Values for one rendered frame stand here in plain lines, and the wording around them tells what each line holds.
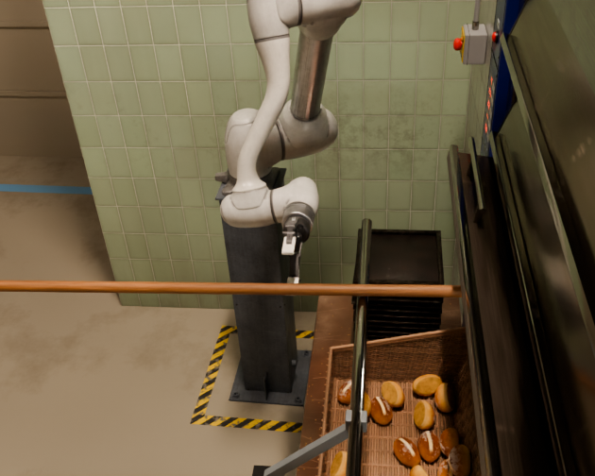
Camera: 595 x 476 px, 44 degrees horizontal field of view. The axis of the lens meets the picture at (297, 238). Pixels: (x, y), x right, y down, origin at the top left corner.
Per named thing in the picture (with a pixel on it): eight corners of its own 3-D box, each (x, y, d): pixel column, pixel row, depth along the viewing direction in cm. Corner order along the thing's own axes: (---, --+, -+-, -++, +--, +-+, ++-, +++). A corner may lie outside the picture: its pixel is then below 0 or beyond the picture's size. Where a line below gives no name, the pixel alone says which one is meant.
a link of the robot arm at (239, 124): (222, 162, 265) (215, 107, 252) (270, 152, 269) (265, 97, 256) (233, 185, 253) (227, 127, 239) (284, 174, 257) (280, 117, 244)
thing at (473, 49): (482, 52, 244) (484, 23, 238) (484, 65, 236) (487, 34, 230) (459, 53, 245) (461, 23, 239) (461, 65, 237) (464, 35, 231)
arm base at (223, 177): (222, 168, 273) (220, 155, 270) (280, 170, 270) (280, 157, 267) (210, 195, 259) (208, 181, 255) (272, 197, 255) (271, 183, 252)
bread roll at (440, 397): (447, 405, 222) (431, 410, 224) (457, 416, 226) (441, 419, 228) (445, 377, 229) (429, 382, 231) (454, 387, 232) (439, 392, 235)
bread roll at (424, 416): (413, 432, 220) (427, 439, 222) (427, 419, 217) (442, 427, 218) (410, 406, 228) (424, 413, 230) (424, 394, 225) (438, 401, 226)
